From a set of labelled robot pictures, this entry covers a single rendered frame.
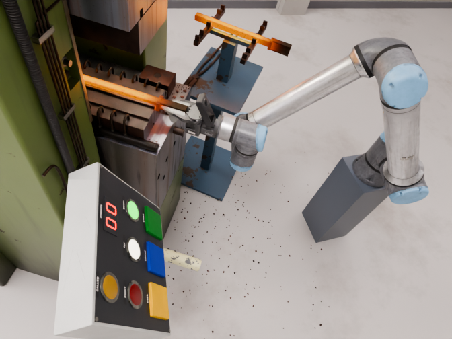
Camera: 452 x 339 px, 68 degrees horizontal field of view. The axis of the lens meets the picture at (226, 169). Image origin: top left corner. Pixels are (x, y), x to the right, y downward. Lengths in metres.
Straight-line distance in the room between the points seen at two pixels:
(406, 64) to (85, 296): 0.96
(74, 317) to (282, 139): 2.14
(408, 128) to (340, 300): 1.20
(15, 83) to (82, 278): 0.40
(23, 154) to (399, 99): 0.99
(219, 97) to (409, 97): 0.84
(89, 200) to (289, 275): 1.49
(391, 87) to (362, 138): 1.87
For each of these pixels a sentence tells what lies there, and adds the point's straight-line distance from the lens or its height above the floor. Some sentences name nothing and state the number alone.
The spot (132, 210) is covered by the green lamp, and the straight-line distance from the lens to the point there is 0.84.
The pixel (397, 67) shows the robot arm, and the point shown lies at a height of 1.33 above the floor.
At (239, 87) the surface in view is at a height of 0.77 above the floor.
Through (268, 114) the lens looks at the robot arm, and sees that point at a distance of 1.26.
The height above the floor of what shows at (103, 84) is 1.01.
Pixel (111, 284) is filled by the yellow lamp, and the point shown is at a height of 1.16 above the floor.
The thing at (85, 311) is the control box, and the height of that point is 1.19.
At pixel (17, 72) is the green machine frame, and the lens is 0.79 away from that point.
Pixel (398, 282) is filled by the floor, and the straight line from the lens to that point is 2.37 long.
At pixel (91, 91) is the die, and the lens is 1.27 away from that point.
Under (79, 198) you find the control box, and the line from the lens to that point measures 0.77.
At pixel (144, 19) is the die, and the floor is 1.35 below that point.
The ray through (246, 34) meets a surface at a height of 1.04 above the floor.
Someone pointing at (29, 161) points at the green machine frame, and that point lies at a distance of 0.91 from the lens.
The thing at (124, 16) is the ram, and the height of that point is 1.40.
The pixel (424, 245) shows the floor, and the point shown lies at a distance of 2.60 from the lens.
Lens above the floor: 1.83
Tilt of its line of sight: 53 degrees down
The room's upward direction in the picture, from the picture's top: 16 degrees clockwise
